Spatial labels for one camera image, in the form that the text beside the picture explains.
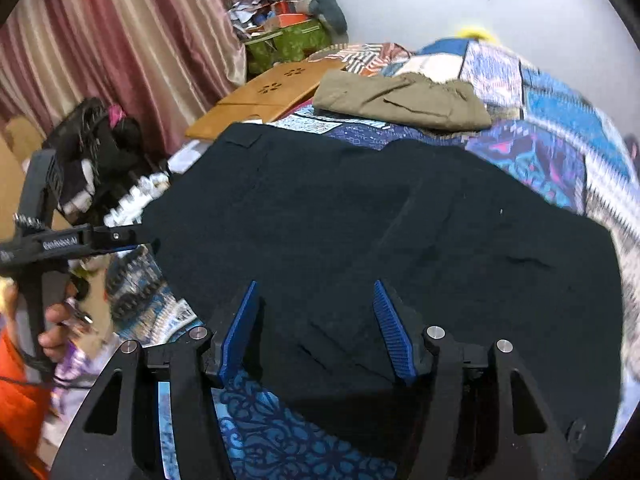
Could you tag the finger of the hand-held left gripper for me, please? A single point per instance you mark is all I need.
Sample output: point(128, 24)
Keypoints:
point(117, 235)
point(130, 249)

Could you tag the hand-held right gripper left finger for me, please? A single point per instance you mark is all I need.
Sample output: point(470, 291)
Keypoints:
point(240, 330)

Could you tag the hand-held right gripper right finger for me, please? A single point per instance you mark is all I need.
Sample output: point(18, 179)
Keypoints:
point(395, 340)

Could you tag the black pants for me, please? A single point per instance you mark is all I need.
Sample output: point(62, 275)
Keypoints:
point(325, 220)

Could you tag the khaki pants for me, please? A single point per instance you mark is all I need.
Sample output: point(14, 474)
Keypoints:
point(400, 102)

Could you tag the person's left hand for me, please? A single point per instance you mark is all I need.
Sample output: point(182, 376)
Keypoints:
point(57, 330)

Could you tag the white floral cloth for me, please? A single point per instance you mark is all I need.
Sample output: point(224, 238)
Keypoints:
point(135, 200)

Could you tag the black chair with clothes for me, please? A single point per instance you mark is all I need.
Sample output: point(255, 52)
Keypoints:
point(115, 150)

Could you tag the white folded cloth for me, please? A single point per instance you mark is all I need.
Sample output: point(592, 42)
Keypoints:
point(190, 155)

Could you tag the striped red and gold curtain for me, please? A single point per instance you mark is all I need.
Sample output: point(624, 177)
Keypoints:
point(125, 35)

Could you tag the wooden lap desk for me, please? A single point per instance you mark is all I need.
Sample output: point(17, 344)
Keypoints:
point(270, 95)

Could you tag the green storage box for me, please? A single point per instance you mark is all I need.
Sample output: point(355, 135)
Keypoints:
point(295, 45)

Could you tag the blue patchwork quilt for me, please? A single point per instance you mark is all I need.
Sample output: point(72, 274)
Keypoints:
point(525, 95)

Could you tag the orange striped blanket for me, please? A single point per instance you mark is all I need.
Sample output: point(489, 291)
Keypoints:
point(370, 57)

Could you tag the grey curved pillow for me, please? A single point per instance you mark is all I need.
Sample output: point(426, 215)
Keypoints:
point(320, 0)

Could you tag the yellow foam tube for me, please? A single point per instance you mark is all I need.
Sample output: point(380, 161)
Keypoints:
point(477, 34)

